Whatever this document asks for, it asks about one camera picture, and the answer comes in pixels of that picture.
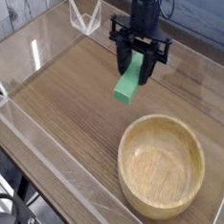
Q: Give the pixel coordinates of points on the green rectangular block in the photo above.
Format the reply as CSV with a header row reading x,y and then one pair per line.
x,y
127,86

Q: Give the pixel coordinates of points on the brown wooden bowl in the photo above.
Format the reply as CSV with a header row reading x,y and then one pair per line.
x,y
161,166

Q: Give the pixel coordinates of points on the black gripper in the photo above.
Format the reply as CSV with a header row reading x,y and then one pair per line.
x,y
141,32

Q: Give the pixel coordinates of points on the clear acrylic enclosure wall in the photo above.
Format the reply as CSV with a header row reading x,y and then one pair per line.
x,y
61,125

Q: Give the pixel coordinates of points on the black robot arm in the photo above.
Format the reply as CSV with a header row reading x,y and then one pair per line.
x,y
141,32

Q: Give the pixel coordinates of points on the black table leg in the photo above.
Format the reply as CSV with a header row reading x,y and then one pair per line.
x,y
23,188

